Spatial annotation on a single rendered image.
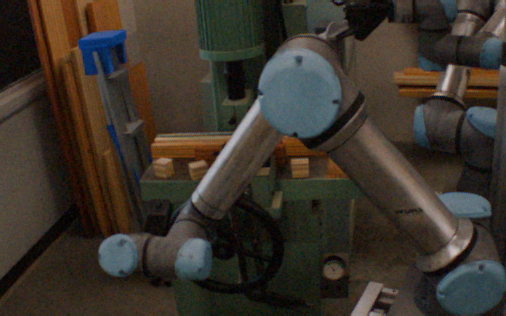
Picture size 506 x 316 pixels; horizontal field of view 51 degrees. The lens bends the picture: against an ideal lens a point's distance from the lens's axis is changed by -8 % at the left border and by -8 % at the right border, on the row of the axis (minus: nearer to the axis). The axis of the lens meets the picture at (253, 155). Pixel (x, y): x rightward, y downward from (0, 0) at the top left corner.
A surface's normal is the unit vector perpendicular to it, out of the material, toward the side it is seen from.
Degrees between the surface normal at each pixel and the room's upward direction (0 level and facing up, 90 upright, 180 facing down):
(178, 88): 90
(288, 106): 84
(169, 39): 90
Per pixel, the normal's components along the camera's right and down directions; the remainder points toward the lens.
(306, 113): -0.27, 0.30
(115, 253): -0.18, -0.08
